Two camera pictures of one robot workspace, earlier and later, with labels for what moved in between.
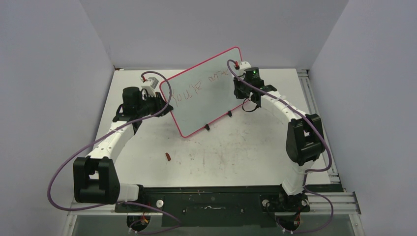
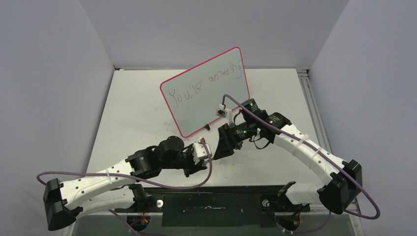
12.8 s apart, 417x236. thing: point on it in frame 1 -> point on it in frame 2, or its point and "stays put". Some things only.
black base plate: [223, 206] stays put
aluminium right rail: [312, 104] stays put
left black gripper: [158, 100] -> [193, 167]
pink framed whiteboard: [205, 94] stays put
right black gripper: [237, 82] -> [227, 141]
